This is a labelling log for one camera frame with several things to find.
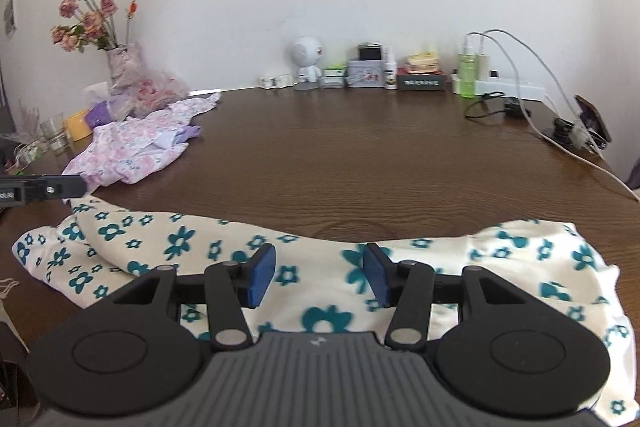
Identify dried pink rose bouquet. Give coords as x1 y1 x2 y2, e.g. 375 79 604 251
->
50 0 138 53

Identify green spray bottle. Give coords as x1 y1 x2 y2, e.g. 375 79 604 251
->
458 36 476 98

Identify yellow pink packets stack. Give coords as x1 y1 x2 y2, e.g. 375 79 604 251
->
405 51 440 75

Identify clear drinking glass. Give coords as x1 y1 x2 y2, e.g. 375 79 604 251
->
39 113 70 155

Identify black cable bundle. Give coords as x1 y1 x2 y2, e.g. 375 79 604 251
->
463 90 532 122

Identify cream teal flower garment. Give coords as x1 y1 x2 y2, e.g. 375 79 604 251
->
12 197 639 426

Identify phone on black stand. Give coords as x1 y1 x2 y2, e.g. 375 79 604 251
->
542 94 612 154

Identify white charging cable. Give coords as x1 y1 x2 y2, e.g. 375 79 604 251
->
464 28 640 202

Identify pink floral garment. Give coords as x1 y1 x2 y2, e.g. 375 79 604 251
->
63 92 220 192

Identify small white spray bottle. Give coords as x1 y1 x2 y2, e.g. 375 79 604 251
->
383 46 397 90

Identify white robot speaker figure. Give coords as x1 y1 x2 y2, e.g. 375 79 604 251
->
290 36 323 91

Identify white power strip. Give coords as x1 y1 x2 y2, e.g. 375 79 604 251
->
451 53 546 102

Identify pink printed plastic bag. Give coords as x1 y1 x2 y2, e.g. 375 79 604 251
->
128 75 190 117

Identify green white small boxes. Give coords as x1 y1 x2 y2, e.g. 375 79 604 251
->
320 64 347 89

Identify grey decorated tin box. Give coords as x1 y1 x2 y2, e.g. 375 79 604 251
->
345 60 385 89

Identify pink wrapped vase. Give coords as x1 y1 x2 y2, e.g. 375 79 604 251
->
106 43 145 94

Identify black labelled box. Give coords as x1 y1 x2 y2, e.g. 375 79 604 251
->
397 74 447 92

